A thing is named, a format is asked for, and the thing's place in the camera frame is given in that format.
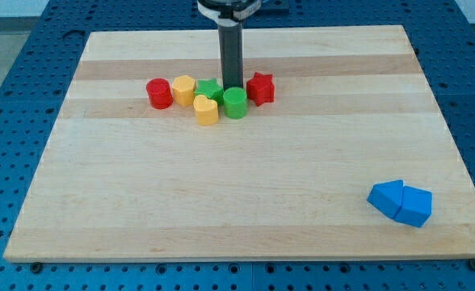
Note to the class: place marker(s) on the red star block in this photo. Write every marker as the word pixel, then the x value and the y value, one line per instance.
pixel 261 89

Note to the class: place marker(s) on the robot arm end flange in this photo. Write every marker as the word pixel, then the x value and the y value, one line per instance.
pixel 228 13

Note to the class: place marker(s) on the green star block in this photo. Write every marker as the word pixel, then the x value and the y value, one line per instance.
pixel 211 89

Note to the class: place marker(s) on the blue triangle block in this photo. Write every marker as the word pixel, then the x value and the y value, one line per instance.
pixel 387 197

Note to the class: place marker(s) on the blue cube block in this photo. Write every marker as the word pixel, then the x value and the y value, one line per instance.
pixel 416 207

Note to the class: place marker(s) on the yellow heart block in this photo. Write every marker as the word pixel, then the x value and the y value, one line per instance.
pixel 206 110

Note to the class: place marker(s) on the green cylinder block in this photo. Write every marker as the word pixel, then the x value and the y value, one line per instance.
pixel 235 102

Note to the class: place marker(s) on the yellow hexagon block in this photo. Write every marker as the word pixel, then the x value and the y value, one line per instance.
pixel 183 88

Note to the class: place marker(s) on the red cylinder block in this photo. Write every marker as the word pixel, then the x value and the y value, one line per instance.
pixel 159 93

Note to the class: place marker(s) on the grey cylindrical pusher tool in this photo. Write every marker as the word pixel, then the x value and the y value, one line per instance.
pixel 230 41

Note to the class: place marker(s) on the wooden board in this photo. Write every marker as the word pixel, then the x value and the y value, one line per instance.
pixel 120 181

